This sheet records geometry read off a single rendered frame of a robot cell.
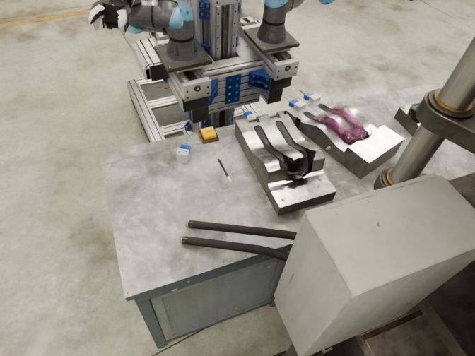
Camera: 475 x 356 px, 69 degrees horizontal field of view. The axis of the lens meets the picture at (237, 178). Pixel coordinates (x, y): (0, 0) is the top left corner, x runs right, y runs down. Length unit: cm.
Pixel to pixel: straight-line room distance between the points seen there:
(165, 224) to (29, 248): 127
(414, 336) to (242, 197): 78
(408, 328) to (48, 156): 253
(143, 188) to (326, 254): 104
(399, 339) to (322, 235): 81
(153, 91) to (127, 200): 164
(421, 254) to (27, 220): 235
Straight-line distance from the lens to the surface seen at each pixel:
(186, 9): 167
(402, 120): 199
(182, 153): 152
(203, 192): 145
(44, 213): 260
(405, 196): 69
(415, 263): 62
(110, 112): 316
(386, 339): 133
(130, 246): 134
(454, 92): 79
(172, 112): 274
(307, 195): 141
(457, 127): 79
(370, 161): 156
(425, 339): 139
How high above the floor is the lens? 195
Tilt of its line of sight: 50 degrees down
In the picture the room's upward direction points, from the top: 5 degrees clockwise
